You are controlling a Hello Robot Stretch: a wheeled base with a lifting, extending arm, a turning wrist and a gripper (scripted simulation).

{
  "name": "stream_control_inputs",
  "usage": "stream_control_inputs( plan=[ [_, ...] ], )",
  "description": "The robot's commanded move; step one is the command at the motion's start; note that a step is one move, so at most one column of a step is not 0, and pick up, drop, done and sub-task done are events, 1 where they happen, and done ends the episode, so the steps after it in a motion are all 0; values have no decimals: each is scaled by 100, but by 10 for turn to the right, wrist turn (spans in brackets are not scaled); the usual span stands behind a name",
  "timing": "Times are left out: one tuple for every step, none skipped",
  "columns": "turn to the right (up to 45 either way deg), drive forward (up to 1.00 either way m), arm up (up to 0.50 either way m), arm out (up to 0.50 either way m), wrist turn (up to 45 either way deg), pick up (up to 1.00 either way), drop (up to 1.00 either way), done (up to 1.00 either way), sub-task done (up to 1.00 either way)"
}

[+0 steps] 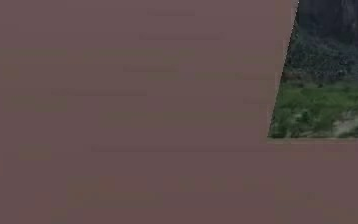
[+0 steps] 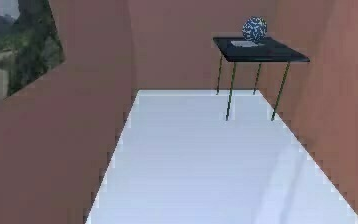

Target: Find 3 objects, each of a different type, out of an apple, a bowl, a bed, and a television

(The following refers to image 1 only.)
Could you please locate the green landscape wall picture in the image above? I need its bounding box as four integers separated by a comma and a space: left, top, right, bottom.
267, 0, 358, 140

